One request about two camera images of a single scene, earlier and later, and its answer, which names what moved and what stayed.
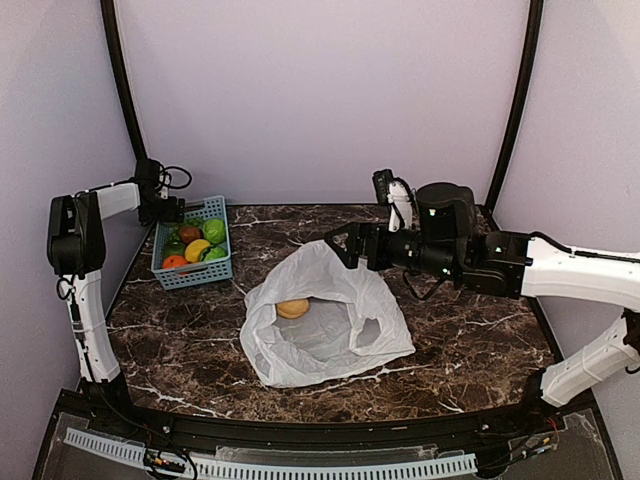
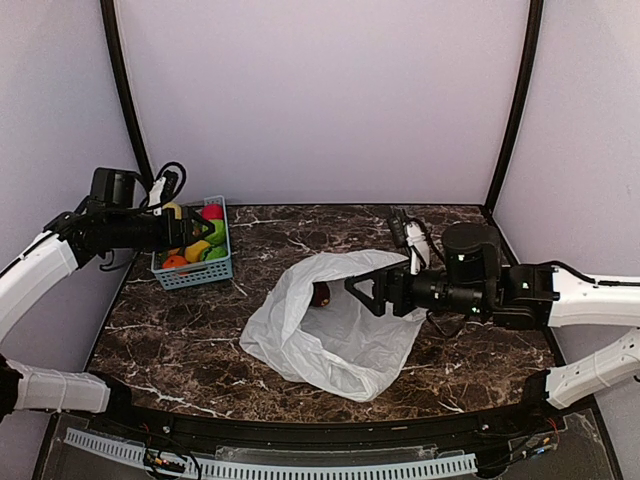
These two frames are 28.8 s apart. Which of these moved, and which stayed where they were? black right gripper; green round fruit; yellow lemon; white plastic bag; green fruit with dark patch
Moved: white plastic bag; black right gripper
Stayed: green round fruit; green fruit with dark patch; yellow lemon
